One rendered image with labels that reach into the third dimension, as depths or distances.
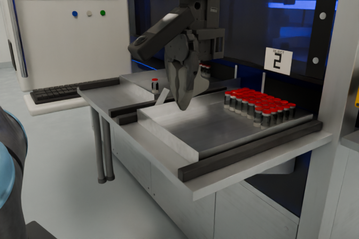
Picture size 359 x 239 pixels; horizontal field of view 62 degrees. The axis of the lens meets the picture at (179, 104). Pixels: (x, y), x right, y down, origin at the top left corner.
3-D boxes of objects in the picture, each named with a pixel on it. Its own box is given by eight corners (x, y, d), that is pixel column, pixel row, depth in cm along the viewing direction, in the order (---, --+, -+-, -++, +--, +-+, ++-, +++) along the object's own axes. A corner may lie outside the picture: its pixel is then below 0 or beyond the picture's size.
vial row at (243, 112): (227, 105, 86) (228, 90, 84) (278, 127, 72) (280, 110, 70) (221, 107, 85) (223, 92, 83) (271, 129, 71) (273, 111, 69)
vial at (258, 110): (257, 123, 74) (259, 106, 73) (264, 126, 73) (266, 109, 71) (251, 125, 73) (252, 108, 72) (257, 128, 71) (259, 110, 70)
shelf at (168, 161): (189, 74, 129) (189, 69, 128) (350, 133, 74) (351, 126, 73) (77, 93, 105) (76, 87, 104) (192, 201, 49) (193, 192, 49)
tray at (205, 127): (236, 98, 93) (237, 87, 92) (310, 127, 72) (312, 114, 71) (137, 121, 76) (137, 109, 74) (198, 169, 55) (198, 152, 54)
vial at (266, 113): (264, 126, 73) (266, 109, 71) (271, 129, 71) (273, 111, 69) (258, 128, 71) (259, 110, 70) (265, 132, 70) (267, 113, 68)
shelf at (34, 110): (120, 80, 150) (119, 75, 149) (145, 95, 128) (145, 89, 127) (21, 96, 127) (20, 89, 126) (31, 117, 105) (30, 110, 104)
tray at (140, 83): (196, 72, 124) (196, 63, 123) (240, 87, 104) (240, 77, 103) (119, 84, 107) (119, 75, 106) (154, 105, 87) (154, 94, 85)
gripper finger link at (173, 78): (202, 105, 59) (203, 59, 56) (177, 111, 56) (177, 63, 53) (193, 101, 61) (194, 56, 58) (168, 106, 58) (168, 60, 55)
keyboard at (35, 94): (123, 80, 140) (122, 75, 139) (135, 87, 129) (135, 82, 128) (30, 94, 120) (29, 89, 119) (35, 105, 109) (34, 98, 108)
